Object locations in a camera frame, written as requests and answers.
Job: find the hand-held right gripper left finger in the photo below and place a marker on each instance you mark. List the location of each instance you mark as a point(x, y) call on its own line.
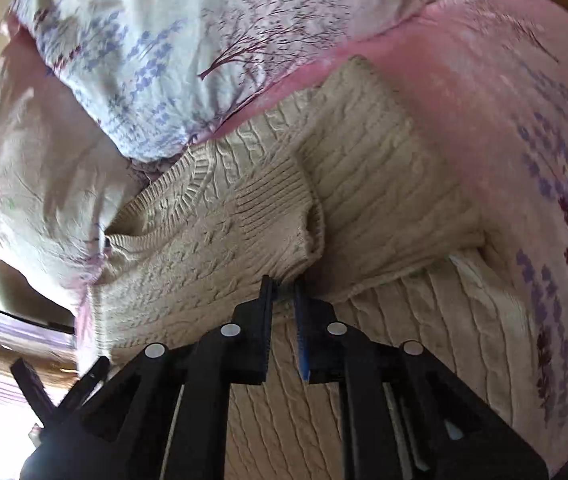
point(263, 340)

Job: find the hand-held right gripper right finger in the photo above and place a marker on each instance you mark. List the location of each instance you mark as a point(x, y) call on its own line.
point(302, 345)

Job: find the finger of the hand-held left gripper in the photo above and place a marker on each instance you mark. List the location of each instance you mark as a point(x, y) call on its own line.
point(86, 381)
point(32, 385)

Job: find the pink floral bed sheet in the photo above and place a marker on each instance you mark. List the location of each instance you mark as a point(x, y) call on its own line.
point(504, 125)

